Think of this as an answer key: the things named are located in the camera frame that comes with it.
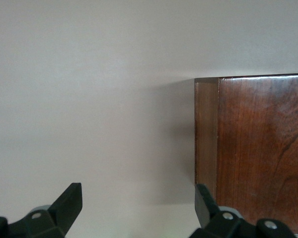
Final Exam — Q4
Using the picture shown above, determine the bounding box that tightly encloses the dark wooden cabinet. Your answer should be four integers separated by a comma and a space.
194, 73, 298, 236

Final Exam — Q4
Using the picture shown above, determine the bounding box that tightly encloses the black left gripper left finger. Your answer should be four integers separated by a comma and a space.
0, 182, 83, 238

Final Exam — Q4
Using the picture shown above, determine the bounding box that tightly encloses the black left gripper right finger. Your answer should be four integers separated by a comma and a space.
188, 183, 297, 238

